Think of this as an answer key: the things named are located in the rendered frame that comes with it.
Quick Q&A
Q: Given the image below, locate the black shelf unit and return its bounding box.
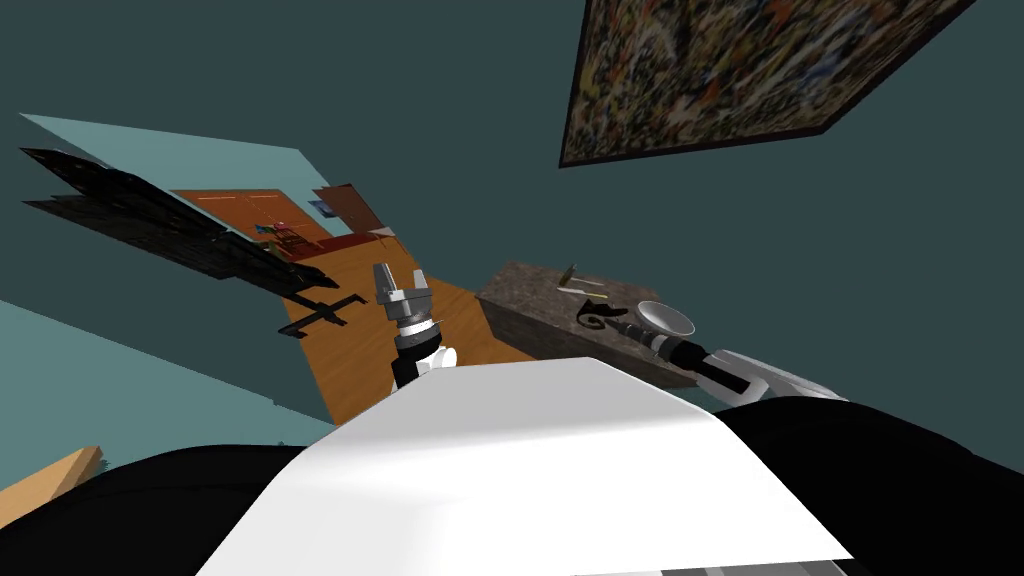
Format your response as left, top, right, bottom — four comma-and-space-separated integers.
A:
19, 147, 370, 340

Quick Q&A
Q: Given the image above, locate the dark stone table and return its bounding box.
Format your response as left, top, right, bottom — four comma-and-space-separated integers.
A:
476, 260, 707, 391

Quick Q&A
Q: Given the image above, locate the grey bowl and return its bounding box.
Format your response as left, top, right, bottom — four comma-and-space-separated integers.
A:
636, 299, 697, 339

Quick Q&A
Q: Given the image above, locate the light wooden plank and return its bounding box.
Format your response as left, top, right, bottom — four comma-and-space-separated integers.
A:
0, 445, 105, 530

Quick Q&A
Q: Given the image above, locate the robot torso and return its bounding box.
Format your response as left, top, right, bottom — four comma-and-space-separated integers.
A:
195, 356, 854, 576

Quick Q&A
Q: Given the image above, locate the brown door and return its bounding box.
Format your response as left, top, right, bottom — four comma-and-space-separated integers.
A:
311, 183, 387, 237

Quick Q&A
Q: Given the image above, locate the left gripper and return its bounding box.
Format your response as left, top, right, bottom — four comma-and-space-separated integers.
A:
372, 262, 437, 326

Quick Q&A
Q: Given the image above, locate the dark wooden chair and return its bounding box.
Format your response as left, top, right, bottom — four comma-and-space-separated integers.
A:
255, 221, 311, 260

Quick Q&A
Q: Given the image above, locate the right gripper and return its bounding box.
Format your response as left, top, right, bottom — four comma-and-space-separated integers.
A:
576, 299, 653, 347

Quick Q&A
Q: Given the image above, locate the multicoloured speckled wall painting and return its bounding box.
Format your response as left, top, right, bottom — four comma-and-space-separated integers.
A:
557, 0, 979, 170

